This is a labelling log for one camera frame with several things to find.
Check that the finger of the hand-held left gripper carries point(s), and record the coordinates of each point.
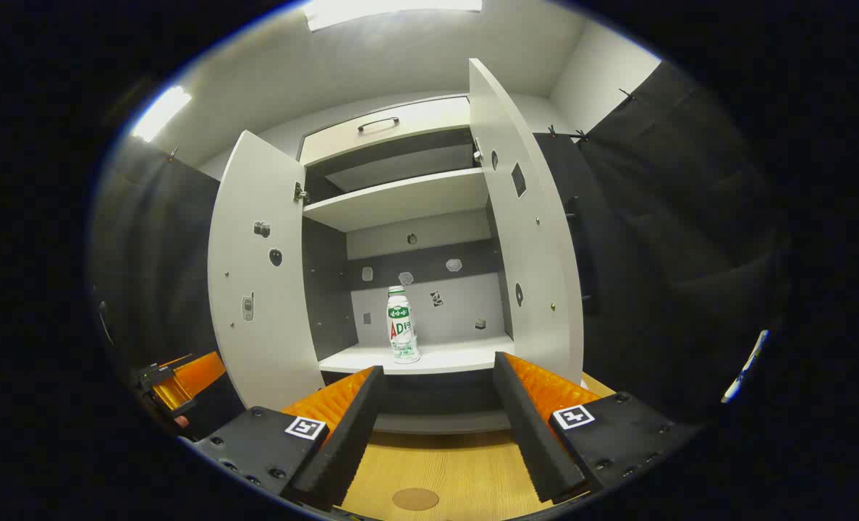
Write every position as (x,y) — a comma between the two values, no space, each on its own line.
(197,376)

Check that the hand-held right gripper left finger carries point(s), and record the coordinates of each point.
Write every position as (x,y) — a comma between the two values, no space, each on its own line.
(349,434)

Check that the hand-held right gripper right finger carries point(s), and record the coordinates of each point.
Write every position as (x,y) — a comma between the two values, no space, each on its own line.
(527,434)

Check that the white cabinet door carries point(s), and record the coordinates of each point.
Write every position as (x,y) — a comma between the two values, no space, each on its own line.
(263,347)
(538,246)

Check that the round brown coaster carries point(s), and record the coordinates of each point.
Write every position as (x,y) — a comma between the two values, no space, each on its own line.
(415,499)

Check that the white green label bottle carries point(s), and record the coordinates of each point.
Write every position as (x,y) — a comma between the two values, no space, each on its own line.
(402,329)

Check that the white cabinet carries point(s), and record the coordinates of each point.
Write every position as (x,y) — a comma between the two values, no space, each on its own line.
(429,199)

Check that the white cabinet drawer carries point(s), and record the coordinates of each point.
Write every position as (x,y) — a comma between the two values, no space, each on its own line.
(415,134)

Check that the ceiling light panel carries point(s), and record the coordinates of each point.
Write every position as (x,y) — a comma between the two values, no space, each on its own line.
(160,112)
(393,10)

